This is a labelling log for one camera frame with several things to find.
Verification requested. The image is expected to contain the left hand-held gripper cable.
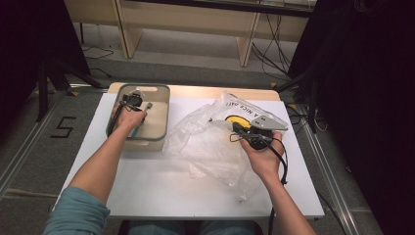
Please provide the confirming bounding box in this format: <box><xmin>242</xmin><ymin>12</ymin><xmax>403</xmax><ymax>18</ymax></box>
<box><xmin>107</xmin><ymin>100</ymin><xmax>126</xmax><ymax>137</ymax></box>

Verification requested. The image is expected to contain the bundle of black floor cables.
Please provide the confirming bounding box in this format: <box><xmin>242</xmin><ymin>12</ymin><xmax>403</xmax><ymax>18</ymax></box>
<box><xmin>251</xmin><ymin>13</ymin><xmax>293</xmax><ymax>77</ymax></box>

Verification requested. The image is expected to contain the beige plastic tray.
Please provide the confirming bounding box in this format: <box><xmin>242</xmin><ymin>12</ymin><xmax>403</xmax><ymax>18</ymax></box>
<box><xmin>106</xmin><ymin>83</ymin><xmax>171</xmax><ymax>153</ymax></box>

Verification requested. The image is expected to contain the right hand-held gripper cable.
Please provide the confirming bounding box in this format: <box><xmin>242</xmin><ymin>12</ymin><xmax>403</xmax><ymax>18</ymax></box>
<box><xmin>267</xmin><ymin>136</ymin><xmax>290</xmax><ymax>235</ymax></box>

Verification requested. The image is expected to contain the thin black floor cable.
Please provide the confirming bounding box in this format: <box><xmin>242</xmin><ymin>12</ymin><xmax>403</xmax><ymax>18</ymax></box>
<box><xmin>81</xmin><ymin>44</ymin><xmax>115</xmax><ymax>78</ymax></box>

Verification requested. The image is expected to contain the black tripod stand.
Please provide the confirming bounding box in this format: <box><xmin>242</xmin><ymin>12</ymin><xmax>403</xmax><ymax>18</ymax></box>
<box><xmin>273</xmin><ymin>70</ymin><xmax>319</xmax><ymax>133</ymax></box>
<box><xmin>35</xmin><ymin>58</ymin><xmax>102</xmax><ymax>123</ymax></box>

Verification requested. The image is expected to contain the hand-held gripper cable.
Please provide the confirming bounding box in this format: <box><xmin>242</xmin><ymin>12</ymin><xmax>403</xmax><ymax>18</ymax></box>
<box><xmin>267</xmin><ymin>136</ymin><xmax>290</xmax><ymax>235</ymax></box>
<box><xmin>107</xmin><ymin>100</ymin><xmax>126</xmax><ymax>137</ymax></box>

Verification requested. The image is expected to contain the person's right hand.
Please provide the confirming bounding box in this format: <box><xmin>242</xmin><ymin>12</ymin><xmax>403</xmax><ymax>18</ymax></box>
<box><xmin>240</xmin><ymin>130</ymin><xmax>286</xmax><ymax>183</ymax></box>

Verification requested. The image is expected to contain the white table cover sheet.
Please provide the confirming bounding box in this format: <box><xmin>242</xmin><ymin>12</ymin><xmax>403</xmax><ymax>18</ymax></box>
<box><xmin>52</xmin><ymin>92</ymin><xmax>326</xmax><ymax>219</ymax></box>

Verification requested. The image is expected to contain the blue grey toothbrush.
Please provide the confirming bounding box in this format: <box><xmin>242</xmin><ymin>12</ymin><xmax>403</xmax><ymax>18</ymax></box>
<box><xmin>131</xmin><ymin>102</ymin><xmax>154</xmax><ymax>139</ymax></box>

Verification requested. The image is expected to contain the person's right leg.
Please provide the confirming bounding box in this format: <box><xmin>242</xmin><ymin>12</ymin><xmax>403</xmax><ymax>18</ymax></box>
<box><xmin>199</xmin><ymin>220</ymin><xmax>257</xmax><ymax>235</ymax></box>

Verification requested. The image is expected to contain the dark curtain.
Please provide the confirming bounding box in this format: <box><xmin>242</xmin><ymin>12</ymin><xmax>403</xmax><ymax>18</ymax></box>
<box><xmin>0</xmin><ymin>0</ymin><xmax>92</xmax><ymax>138</ymax></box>
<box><xmin>287</xmin><ymin>0</ymin><xmax>415</xmax><ymax>235</ymax></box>

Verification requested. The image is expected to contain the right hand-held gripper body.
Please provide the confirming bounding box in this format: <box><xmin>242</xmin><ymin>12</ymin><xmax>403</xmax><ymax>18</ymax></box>
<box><xmin>243</xmin><ymin>115</ymin><xmax>290</xmax><ymax>151</ymax></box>

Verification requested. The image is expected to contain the teal shirt sleeve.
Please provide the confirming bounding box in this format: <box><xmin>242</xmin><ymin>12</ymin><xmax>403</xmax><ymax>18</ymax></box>
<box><xmin>43</xmin><ymin>186</ymin><xmax>112</xmax><ymax>235</ymax></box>

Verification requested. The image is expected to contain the person's left hand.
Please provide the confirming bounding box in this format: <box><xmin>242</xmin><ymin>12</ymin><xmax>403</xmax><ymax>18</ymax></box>
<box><xmin>112</xmin><ymin>103</ymin><xmax>149</xmax><ymax>133</ymax></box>

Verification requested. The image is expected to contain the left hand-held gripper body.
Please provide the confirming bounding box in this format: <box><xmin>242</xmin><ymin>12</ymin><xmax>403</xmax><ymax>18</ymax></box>
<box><xmin>120</xmin><ymin>88</ymin><xmax>146</xmax><ymax>111</ymax></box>

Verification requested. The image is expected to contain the clear printed plastic bag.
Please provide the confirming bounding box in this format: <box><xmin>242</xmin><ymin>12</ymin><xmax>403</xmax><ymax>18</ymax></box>
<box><xmin>161</xmin><ymin>91</ymin><xmax>290</xmax><ymax>202</ymax></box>

